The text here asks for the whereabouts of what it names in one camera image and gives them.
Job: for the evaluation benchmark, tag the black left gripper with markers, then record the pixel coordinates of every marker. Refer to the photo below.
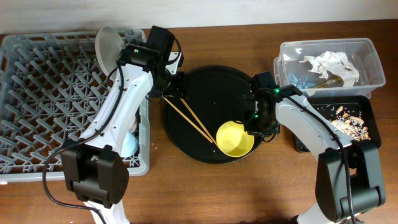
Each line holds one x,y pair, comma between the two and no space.
179,89

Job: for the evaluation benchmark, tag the blue cup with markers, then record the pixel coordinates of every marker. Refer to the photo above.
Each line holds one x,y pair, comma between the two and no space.
130,145

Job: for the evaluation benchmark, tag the black rectangular tray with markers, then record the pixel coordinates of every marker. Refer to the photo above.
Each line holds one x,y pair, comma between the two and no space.
326,106

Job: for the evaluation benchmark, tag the clear plastic bin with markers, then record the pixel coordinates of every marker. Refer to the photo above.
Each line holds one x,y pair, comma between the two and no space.
361,53

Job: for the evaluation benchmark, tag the crumpled white paper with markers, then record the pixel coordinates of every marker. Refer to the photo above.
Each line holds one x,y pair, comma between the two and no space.
336,63

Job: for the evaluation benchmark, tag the grey dishwasher rack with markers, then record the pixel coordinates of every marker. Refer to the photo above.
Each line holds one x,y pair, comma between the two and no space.
51,90

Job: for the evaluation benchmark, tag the round black tray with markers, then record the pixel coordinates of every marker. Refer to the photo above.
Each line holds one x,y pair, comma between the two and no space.
216,94

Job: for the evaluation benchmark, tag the food scraps pile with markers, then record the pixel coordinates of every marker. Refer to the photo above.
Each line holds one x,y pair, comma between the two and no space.
350,125

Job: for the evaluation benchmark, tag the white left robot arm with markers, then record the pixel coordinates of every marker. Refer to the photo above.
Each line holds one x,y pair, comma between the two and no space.
93,166

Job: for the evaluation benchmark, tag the wooden chopstick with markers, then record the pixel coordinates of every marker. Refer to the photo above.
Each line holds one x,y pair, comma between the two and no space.
202,127
188,120

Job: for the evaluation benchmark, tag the yellow bowl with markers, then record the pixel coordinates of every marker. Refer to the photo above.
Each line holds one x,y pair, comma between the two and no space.
233,140

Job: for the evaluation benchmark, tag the blue plastic wrapper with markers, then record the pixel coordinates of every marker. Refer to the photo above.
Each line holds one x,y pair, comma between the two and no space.
301,82

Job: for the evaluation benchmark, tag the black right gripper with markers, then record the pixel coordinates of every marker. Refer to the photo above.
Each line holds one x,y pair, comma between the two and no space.
252,129

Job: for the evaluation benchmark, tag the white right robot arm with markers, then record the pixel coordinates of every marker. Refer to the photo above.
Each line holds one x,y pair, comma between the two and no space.
349,175

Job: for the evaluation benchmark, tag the pale green plate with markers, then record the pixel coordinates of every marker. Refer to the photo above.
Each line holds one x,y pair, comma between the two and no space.
108,46

